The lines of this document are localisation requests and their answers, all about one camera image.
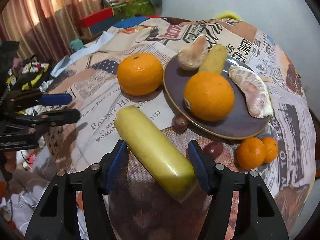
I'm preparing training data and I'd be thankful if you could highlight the red grape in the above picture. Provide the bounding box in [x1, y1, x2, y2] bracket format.
[203, 141, 223, 159]
[171, 114, 189, 132]

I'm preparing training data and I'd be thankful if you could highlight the large orange plain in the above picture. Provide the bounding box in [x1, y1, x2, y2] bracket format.
[117, 53, 163, 96]

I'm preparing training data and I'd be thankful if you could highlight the yellow corn piece long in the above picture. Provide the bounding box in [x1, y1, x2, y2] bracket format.
[114, 106, 197, 203]

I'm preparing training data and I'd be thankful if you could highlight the peeled pomelo wedge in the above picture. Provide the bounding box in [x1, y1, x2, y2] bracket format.
[228, 65, 274, 119]

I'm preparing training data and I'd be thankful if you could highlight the large orange with sticker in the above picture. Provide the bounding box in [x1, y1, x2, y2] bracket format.
[184, 71, 235, 122]

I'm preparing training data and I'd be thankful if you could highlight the yellow corn piece short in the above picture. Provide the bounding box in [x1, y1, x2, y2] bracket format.
[198, 44, 228, 75]

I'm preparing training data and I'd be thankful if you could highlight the small mandarin left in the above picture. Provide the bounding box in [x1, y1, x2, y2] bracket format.
[235, 138, 265, 170]

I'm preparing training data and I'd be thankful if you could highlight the small mandarin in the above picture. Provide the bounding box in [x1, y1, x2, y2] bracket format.
[261, 137, 279, 163]
[235, 138, 265, 170]

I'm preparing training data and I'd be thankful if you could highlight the teal plush toy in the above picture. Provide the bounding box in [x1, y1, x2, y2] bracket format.
[70, 38, 84, 52]

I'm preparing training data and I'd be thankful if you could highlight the small mandarin right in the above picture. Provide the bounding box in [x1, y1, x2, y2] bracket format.
[261, 137, 279, 163]

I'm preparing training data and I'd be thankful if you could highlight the orange striped curtain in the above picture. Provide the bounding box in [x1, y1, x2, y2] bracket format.
[1, 0, 101, 62]

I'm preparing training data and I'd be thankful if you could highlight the red long box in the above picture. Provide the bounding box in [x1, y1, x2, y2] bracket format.
[79, 8, 113, 28]

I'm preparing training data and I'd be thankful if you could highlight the purple ceramic plate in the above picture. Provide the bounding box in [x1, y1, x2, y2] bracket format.
[163, 56, 270, 140]

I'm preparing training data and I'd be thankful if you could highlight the newspaper print blanket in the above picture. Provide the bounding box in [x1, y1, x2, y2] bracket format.
[45, 18, 316, 239]

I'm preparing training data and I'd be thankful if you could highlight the green patterned gift box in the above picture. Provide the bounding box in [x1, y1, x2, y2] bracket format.
[111, 0, 155, 18]

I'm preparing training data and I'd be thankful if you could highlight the yellow fuzzy object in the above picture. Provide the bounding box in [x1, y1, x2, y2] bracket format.
[215, 11, 242, 21]

